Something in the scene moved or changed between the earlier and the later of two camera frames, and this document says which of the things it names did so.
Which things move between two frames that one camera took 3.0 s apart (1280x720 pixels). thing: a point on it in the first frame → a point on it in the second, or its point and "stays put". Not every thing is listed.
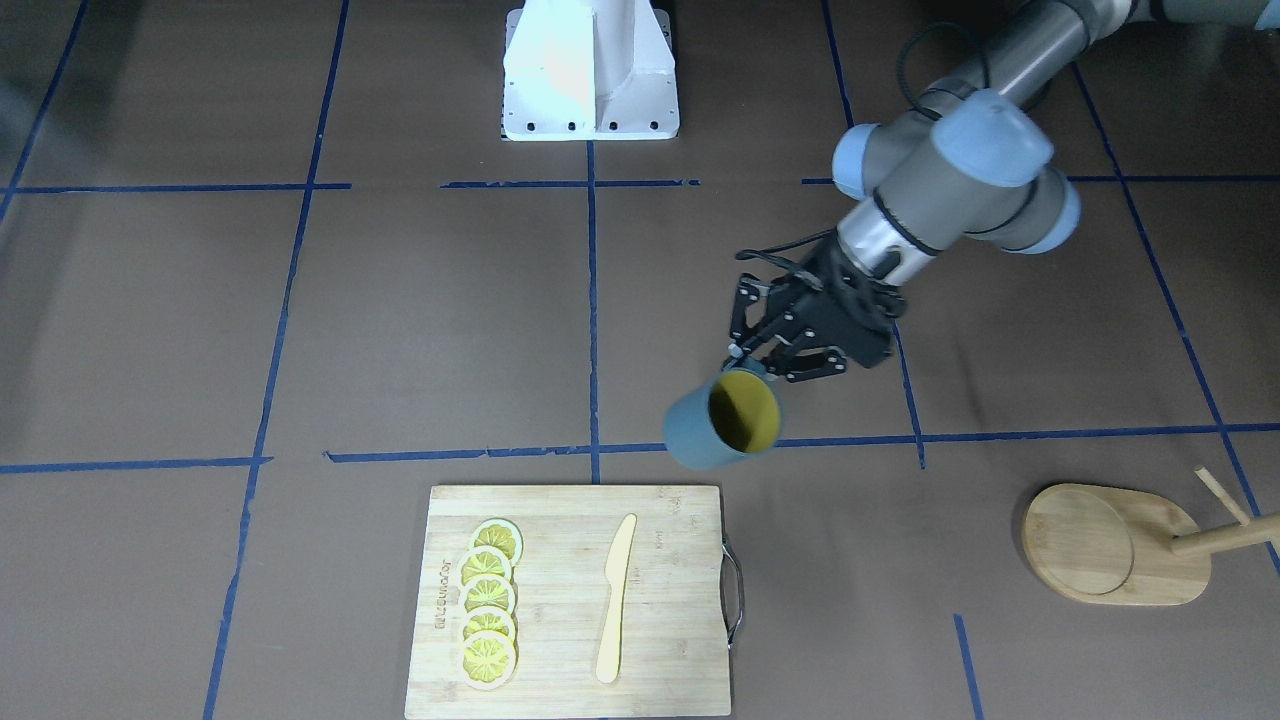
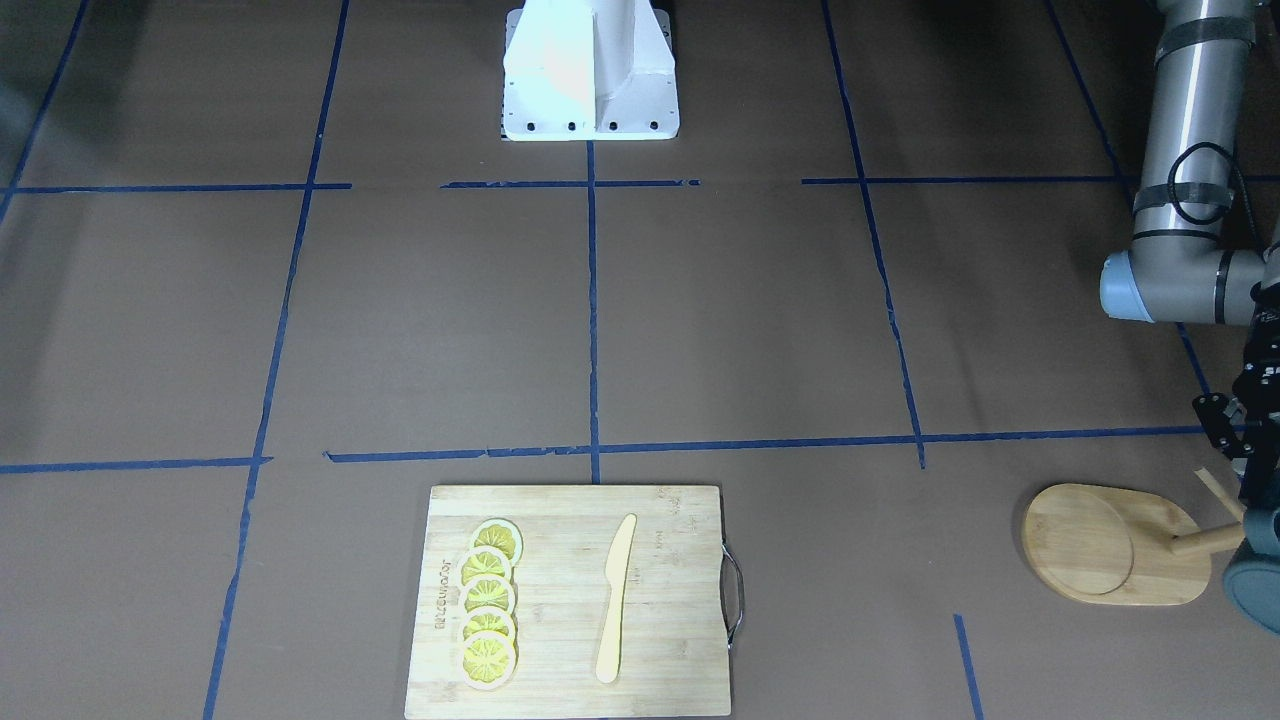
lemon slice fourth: [489, 618] stays put
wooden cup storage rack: [1112, 545] stays put
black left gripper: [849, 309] → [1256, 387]
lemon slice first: [502, 534] stays put
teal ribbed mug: [727, 421] → [1252, 578]
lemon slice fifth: [486, 660] stays put
